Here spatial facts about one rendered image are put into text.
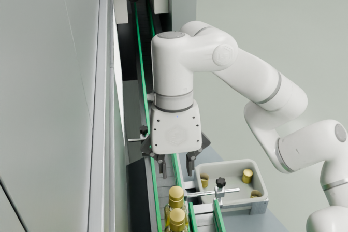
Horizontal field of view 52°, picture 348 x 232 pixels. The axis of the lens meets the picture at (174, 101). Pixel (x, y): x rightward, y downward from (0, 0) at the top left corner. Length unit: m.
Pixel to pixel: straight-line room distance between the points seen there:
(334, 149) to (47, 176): 0.65
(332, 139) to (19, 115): 0.68
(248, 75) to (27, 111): 0.54
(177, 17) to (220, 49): 1.03
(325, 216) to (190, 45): 0.46
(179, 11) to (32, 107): 1.37
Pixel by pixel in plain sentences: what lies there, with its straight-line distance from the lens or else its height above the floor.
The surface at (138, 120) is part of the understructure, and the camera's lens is 2.01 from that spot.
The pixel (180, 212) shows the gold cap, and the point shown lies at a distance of 0.82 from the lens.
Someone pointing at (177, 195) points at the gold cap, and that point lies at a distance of 0.84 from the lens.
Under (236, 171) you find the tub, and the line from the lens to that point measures 1.37.
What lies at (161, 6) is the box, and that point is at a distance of 1.73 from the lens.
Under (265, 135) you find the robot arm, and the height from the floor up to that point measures 1.25.
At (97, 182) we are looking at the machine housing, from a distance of 0.59.
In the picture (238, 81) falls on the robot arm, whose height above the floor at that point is 1.39.
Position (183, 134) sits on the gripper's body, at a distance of 0.70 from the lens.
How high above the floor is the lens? 1.86
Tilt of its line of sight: 41 degrees down
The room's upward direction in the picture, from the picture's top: straight up
